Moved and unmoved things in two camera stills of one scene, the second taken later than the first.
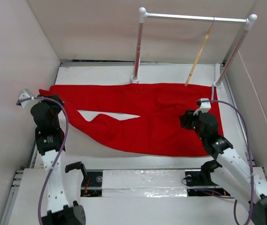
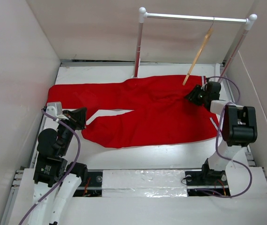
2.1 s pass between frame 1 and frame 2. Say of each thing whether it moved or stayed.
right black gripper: moved
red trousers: moved
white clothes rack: stayed
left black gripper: moved
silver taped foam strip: stayed
